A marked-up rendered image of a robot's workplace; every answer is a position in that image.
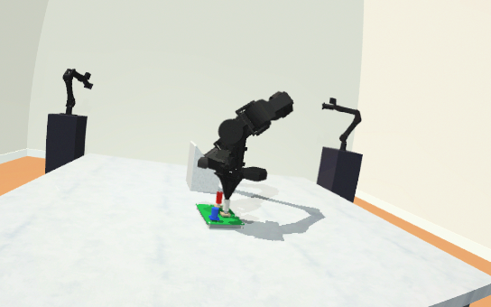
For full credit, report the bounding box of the green circuit board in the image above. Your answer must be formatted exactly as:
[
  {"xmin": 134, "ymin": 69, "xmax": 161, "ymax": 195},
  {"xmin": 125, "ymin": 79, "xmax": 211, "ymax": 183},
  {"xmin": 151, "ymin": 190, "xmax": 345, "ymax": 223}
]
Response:
[{"xmin": 196, "ymin": 191, "xmax": 244, "ymax": 229}]

